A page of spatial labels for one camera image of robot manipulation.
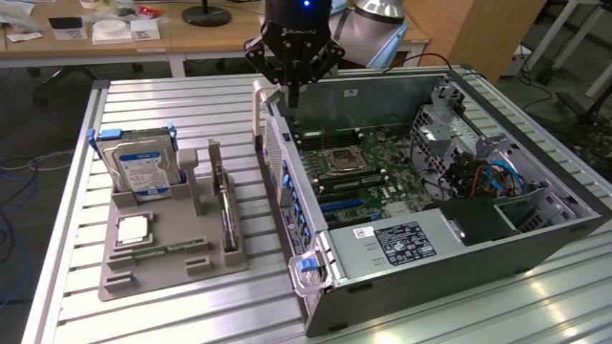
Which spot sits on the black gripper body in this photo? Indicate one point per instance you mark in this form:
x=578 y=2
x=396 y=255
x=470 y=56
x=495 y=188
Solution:
x=296 y=21

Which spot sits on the black Nvidia graphics card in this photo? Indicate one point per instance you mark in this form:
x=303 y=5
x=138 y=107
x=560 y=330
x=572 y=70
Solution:
x=228 y=215

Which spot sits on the wooden desk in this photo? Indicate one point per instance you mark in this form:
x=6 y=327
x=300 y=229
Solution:
x=215 y=36

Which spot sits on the black round lamp base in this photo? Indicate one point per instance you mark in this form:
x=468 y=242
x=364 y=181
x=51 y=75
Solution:
x=206 y=16

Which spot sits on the black RAM slot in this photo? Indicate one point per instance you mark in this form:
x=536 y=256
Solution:
x=326 y=129
x=331 y=143
x=327 y=134
x=330 y=139

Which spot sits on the thin metal locking lever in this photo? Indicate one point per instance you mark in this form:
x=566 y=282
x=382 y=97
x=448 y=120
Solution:
x=323 y=138

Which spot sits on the white labelled box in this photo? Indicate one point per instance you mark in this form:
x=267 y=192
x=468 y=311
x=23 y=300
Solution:
x=144 y=31

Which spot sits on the red packet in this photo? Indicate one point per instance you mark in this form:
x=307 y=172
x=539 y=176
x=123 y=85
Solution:
x=151 y=11

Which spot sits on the metal CPU socket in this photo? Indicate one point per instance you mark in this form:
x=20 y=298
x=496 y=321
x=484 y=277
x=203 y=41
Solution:
x=344 y=159

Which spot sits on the perforated metal drive cage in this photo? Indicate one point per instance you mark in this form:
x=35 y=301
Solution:
x=432 y=139

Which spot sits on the white box with round dish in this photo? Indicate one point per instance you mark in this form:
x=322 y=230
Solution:
x=112 y=32

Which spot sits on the green motherboard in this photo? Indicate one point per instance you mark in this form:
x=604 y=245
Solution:
x=396 y=168

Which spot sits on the green RAM stick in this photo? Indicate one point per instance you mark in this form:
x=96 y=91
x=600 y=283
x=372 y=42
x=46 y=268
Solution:
x=354 y=182
x=158 y=249

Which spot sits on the long black expansion slot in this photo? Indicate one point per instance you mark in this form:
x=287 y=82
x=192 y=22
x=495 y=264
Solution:
x=336 y=197

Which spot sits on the hard disk with blue caddy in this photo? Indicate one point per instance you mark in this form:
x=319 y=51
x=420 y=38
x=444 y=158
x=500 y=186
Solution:
x=139 y=168

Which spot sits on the white box with black lid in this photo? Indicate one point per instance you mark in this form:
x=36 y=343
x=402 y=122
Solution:
x=68 y=30

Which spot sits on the silver chipset heatsink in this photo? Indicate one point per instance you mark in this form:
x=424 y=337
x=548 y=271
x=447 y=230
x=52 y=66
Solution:
x=396 y=209

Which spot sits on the black office chair base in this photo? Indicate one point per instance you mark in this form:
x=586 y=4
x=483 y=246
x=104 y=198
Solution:
x=52 y=77

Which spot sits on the white paper card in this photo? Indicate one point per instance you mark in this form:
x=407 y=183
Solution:
x=24 y=37

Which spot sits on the clear plastic bag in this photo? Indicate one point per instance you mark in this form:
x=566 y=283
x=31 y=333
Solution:
x=19 y=21

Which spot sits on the silver CPU chip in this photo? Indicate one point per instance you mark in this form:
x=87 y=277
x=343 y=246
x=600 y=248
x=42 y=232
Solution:
x=132 y=229

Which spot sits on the grey power supply unit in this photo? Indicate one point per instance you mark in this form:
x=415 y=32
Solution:
x=354 y=258

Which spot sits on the blue case latch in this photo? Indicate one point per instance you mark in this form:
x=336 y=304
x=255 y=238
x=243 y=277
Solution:
x=307 y=267

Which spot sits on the metal disk bay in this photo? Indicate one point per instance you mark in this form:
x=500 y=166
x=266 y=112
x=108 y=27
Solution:
x=535 y=200

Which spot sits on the grey plastic parts rack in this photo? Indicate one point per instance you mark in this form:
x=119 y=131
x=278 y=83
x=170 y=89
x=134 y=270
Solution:
x=176 y=265

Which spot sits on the dark grey open PC case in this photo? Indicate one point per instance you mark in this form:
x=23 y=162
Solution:
x=430 y=286

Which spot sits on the white table frame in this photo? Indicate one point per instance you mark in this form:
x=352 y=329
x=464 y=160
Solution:
x=567 y=28

